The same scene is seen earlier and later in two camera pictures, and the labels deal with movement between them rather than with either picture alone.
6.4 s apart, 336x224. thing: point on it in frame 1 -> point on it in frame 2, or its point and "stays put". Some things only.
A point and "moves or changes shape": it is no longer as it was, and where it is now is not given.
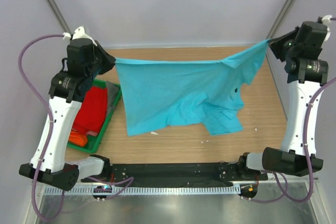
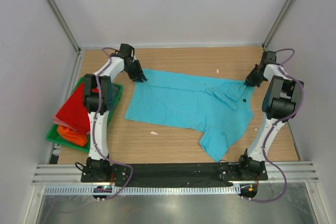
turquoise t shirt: (159, 93) moves or changes shape
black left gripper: (105, 59) -> (136, 71)
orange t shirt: (77, 138) stays put
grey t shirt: (112, 92) stays put
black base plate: (176, 174) stays put
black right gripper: (284, 44) -> (253, 77)
